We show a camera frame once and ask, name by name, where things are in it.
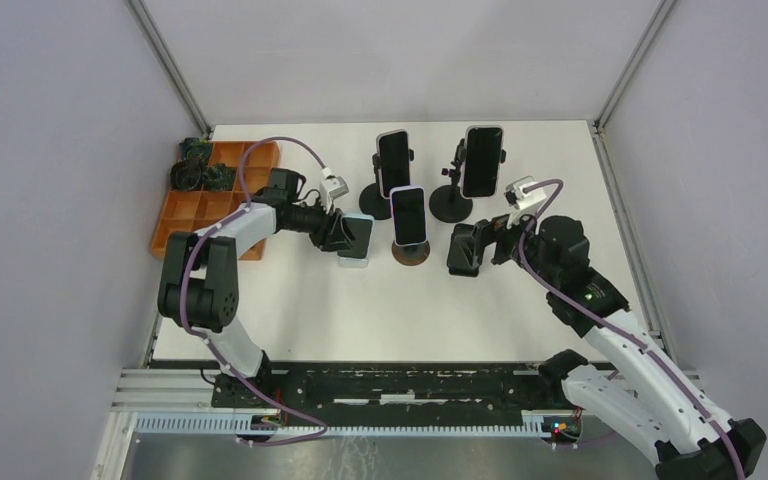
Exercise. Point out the white cased rear left phone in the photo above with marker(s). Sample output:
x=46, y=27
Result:
x=394, y=160

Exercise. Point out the brown round base stand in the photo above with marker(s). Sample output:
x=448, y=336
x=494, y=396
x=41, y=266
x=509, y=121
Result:
x=411, y=255

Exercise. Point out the silver white phone stand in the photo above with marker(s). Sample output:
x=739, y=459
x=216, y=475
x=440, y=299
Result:
x=353, y=263

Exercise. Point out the white cased phone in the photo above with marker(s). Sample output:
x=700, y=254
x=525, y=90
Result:
x=483, y=156
x=394, y=160

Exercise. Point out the green bundle at corner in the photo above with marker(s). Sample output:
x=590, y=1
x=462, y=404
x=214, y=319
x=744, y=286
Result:
x=195, y=149

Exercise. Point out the orange compartment tray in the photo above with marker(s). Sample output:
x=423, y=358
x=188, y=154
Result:
x=202, y=194

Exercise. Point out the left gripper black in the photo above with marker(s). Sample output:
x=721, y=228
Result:
x=329, y=234

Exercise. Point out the light blue cased phone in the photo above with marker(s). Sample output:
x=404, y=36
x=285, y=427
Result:
x=361, y=227

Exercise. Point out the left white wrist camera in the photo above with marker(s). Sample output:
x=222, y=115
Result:
x=332, y=186

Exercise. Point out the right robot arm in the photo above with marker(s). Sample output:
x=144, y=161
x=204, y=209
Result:
x=681, y=431

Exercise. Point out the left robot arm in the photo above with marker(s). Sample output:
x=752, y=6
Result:
x=199, y=287

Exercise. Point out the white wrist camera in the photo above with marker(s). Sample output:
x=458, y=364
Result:
x=519, y=196
x=332, y=186

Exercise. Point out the black rear right stand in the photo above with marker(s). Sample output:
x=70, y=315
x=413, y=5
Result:
x=447, y=202

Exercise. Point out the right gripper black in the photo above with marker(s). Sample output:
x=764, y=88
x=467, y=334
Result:
x=499, y=225

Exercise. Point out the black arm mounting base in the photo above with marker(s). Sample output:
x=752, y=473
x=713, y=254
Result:
x=387, y=394

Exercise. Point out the black rear left stand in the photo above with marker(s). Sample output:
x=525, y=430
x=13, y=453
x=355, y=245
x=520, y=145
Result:
x=371, y=201

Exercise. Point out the black phone on stand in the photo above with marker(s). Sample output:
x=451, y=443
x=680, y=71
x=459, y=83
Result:
x=466, y=250

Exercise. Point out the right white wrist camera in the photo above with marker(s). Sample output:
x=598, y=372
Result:
x=519, y=196

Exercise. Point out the lilac cased phone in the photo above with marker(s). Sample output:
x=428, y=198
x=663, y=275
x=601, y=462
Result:
x=408, y=213

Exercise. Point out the white cased rear right phone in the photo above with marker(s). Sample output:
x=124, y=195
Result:
x=483, y=156

